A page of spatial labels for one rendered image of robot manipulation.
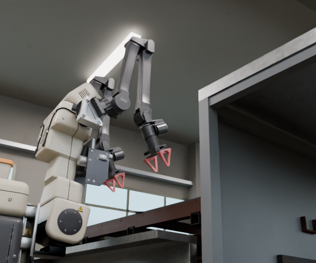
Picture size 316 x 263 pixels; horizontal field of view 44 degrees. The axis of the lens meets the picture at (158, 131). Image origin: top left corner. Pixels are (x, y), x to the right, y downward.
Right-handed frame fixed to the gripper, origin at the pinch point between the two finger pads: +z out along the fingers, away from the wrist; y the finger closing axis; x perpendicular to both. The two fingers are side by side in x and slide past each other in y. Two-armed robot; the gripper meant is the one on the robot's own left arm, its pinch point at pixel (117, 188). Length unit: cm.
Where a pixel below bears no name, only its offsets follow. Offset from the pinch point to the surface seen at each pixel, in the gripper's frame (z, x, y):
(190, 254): 36, 15, -60
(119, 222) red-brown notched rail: 16.6, 8.4, -4.2
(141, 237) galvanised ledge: 23, 28, -52
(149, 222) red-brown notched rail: 21.0, 7.5, -29.2
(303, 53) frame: -9, 16, -135
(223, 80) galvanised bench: -14, 18, -110
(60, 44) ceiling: -191, -110, 198
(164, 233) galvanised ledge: 25, 24, -62
